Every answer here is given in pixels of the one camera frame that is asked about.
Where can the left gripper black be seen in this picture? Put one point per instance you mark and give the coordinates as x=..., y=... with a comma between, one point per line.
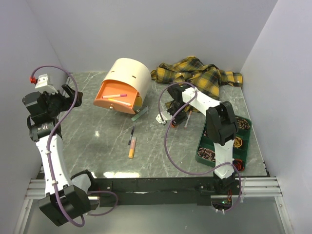
x=66, y=101

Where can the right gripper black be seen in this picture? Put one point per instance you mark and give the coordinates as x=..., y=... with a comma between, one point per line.
x=177, y=120

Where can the white pen orange cap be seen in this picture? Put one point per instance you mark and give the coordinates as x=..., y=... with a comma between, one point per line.
x=188, y=118

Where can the pink top drawer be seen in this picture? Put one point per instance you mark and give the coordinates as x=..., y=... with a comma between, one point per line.
x=112, y=87

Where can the yellow drawer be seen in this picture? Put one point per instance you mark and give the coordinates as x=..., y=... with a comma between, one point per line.
x=138, y=102

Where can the white pen pink cap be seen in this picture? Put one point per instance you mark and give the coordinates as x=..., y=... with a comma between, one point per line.
x=114, y=96

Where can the cream round drawer organizer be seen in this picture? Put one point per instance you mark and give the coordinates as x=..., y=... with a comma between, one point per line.
x=131, y=72

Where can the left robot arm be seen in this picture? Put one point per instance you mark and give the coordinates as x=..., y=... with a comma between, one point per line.
x=65, y=196

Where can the green highlighter near organizer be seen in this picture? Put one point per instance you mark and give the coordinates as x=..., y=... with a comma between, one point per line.
x=139, y=114

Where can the brown patterned hair band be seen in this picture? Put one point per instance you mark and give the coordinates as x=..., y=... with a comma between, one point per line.
x=206, y=154

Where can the yellow plaid shirt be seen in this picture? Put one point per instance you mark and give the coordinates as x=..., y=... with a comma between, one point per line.
x=206, y=78

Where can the green compartment tray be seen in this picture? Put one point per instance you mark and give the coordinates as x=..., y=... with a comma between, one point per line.
x=240, y=153

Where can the orange pink highlighter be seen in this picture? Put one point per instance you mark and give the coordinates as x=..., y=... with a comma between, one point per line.
x=132, y=147

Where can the black thin pen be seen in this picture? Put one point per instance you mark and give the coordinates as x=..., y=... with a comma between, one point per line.
x=131, y=134

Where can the dark floral hair band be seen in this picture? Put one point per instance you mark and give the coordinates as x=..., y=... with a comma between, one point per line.
x=242, y=123

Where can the tan hair band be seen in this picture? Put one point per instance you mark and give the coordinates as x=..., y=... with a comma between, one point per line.
x=238, y=142

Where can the orange black hair band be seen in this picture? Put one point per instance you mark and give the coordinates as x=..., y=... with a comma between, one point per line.
x=239, y=164

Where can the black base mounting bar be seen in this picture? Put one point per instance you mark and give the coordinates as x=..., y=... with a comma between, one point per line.
x=164, y=190

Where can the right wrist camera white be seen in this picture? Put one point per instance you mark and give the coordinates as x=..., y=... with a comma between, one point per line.
x=162, y=117

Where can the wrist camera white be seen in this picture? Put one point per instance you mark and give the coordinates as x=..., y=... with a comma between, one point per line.
x=43, y=84
x=162, y=117

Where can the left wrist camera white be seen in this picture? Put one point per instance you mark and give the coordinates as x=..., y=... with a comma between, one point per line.
x=43, y=84

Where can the aluminium rail frame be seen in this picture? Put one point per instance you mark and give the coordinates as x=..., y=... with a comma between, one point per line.
x=96, y=139

